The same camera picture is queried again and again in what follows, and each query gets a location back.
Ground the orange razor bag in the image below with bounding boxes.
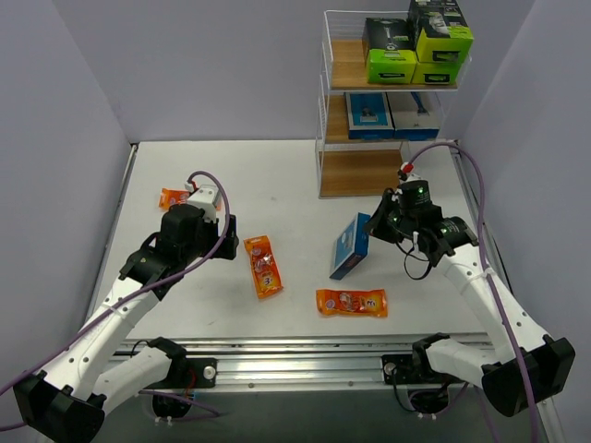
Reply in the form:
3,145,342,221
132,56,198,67
316,289,388,318
244,235,283,300
158,188,190,210

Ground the tall green black razor box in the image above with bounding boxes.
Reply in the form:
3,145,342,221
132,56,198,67
411,61,463,85

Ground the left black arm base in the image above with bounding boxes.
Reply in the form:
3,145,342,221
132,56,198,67
184,357,218,389

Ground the aluminium mounting rail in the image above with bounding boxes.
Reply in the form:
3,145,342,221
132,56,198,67
176,335,448,392

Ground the blue white razor box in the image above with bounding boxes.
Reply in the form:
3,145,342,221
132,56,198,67
344,92,395,140

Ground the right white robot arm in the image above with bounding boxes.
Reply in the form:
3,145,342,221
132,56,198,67
364,180,575,417

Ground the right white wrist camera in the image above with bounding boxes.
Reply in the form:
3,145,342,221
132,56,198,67
397,162,422,184

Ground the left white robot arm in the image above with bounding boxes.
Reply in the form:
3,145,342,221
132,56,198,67
12,204,238,442

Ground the grey box blue razor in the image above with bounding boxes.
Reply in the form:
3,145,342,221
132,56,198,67
387,91,440,141
329,212,371,281

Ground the white wire wooden shelf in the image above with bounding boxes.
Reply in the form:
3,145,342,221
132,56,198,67
315,9,470,198

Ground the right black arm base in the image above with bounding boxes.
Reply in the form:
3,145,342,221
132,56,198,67
380,353,428,386

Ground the small black green razor box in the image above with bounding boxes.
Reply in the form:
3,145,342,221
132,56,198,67
407,0,474,64

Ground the black green razor pack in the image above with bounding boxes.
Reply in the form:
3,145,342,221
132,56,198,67
362,18,417,85

